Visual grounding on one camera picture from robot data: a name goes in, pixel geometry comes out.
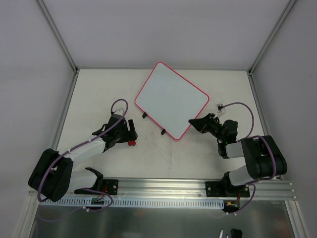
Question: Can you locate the red whiteboard eraser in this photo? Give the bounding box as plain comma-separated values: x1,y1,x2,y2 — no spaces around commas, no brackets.
128,140,136,146

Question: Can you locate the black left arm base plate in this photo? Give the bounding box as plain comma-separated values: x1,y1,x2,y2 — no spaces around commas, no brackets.
74,179,119,195

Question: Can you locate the left aluminium frame post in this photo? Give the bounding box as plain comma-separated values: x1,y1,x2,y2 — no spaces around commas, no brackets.
35,0,78,73

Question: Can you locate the aluminium mounting rail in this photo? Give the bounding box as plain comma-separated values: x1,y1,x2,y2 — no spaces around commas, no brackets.
41,177,297,202

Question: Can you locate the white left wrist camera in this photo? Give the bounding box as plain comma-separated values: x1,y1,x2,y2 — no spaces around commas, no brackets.
113,108,124,116

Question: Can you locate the black object bottom edge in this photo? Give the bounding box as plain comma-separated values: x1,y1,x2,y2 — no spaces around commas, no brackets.
231,229,243,238

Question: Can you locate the slotted white cable duct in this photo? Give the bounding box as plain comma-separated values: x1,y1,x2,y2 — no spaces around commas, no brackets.
43,196,224,210

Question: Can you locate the aluminium frame post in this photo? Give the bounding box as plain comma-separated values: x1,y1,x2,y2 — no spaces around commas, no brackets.
248,0,298,75
35,0,78,73

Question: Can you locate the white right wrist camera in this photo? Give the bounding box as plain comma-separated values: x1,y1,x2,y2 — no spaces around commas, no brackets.
215,104,225,118

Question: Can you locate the pink framed whiteboard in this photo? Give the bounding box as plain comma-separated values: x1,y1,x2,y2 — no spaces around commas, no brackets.
135,62,210,140

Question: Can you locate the right aluminium frame post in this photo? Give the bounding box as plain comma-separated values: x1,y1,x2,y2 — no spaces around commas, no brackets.
248,0,298,75

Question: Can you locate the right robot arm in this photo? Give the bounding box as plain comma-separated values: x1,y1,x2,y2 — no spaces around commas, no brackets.
189,114,288,197

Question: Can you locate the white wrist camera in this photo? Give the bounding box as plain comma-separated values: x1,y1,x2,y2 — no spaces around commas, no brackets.
113,108,124,116
215,104,225,118

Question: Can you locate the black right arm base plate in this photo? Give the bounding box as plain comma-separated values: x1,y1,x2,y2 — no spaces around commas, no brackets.
205,181,250,198

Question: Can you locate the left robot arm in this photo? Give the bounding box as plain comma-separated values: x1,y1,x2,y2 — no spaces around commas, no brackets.
28,114,138,202

